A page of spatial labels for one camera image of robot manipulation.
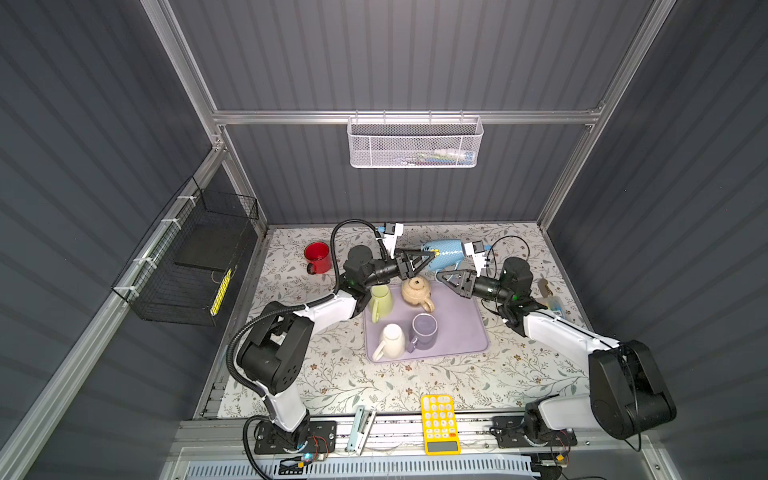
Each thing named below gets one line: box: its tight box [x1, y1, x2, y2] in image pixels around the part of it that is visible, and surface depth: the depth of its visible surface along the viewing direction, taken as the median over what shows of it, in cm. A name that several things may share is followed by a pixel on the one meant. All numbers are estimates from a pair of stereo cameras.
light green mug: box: [369, 284, 393, 324], surface depth 91 cm
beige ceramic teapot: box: [401, 275, 435, 313], surface depth 94 cm
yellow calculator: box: [420, 394, 461, 456], surface depth 76 cm
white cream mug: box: [372, 323, 405, 362], surface depth 84 cm
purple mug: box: [408, 312, 439, 353], surface depth 86 cm
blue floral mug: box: [421, 239, 465, 271], surface depth 77 cm
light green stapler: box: [345, 405, 376, 455], surface depth 74 cm
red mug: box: [304, 241, 332, 275], surface depth 104 cm
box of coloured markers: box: [546, 296, 566, 319], surface depth 98 cm
